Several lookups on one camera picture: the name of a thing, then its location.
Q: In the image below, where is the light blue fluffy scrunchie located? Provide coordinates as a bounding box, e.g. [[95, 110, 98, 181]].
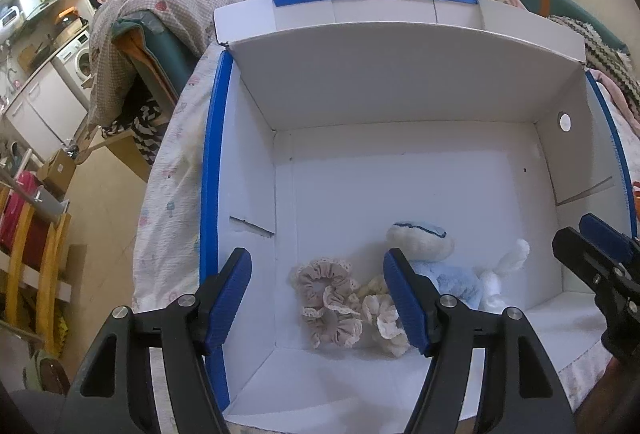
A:
[[409, 260, 484, 310]]

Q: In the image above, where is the black white zebra cloth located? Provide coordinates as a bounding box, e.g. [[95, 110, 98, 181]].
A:
[[101, 99, 166, 165]]

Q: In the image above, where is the white washing machine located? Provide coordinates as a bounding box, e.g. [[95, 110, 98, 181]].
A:
[[52, 30, 91, 109]]

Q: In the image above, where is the cream lace scrunchie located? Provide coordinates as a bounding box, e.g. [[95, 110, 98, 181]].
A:
[[358, 275, 410, 358]]

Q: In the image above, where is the white knotted cloth toy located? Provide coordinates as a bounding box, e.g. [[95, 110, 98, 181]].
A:
[[477, 239, 530, 314]]

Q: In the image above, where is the beige lace scrunchie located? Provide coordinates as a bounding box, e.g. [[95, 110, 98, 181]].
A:
[[291, 258, 363, 350]]

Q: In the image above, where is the white kitchen cabinet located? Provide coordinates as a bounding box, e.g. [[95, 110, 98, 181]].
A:
[[4, 62, 87, 160]]

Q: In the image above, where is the striped fuzzy blanket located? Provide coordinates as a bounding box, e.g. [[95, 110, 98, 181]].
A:
[[549, 15, 639, 119]]

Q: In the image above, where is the cardboard box on floor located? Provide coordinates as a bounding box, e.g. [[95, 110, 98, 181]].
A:
[[36, 149, 76, 198]]

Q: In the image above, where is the blue white cardboard box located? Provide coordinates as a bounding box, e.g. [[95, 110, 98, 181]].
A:
[[201, 0, 637, 433]]

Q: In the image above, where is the white patterned bed sheet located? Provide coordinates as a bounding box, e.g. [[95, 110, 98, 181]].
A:
[[132, 15, 639, 411]]

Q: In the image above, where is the wooden yellow chair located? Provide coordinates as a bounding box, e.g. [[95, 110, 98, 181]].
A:
[[1, 202, 72, 357]]

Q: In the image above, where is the teal headboard cushion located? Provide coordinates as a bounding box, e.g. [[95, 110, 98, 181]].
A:
[[520, 0, 630, 54]]

